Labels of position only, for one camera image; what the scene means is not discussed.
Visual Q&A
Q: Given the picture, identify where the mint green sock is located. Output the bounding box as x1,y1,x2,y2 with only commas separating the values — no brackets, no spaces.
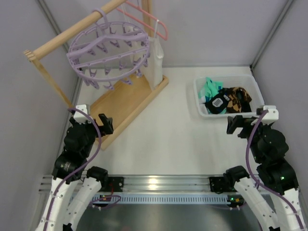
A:
198,77,223,104
208,108,227,115

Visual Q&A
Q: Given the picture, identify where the black tan argyle sock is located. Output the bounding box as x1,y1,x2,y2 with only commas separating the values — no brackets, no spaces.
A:
225,87,252,114

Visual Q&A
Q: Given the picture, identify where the black blue sock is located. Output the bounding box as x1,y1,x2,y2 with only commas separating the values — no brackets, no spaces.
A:
205,89,230,110

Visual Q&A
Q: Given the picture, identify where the purple round clip hanger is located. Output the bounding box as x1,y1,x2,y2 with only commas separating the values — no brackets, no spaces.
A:
66,9,150,90

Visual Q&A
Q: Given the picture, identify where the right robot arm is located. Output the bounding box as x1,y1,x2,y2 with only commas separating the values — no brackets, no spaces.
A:
223,109,307,231

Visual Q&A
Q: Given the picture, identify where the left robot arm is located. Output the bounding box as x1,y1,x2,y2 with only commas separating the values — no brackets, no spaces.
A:
36,111,114,231

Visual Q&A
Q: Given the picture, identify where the white garment on hanger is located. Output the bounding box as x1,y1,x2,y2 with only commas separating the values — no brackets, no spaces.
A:
121,4,165,91

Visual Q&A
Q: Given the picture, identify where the pink clothes hanger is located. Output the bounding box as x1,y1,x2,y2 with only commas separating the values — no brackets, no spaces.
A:
116,0,168,41

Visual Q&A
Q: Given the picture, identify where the wooden clothes rack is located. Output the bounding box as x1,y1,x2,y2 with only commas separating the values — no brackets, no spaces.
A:
24,0,169,150

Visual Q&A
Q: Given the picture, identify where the white plastic basket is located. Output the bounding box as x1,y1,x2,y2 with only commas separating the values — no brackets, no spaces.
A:
193,74,264,119

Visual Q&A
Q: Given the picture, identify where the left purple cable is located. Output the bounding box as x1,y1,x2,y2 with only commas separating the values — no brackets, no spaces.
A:
40,108,122,231

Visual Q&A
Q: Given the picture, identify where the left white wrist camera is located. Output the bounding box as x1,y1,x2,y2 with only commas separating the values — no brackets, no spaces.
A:
72,104,90,124

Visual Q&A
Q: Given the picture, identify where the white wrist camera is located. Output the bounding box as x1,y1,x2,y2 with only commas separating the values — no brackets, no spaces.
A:
72,104,90,124
251,105,279,125

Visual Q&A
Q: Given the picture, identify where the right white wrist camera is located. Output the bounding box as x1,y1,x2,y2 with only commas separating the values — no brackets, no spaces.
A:
251,105,279,125

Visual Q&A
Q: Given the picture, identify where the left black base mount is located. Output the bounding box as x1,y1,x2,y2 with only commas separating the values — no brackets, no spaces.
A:
104,176,125,193

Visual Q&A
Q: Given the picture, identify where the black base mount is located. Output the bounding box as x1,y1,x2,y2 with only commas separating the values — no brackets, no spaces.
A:
104,176,125,193
209,177,230,194

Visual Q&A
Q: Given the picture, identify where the aluminium mounting rail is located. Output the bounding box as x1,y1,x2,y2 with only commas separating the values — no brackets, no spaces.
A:
39,174,301,194

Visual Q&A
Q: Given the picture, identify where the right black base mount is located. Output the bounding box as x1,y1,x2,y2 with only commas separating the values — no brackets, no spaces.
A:
209,177,230,194

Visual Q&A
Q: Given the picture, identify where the grey slotted cable duct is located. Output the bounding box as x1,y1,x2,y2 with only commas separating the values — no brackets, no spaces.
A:
92,194,243,205

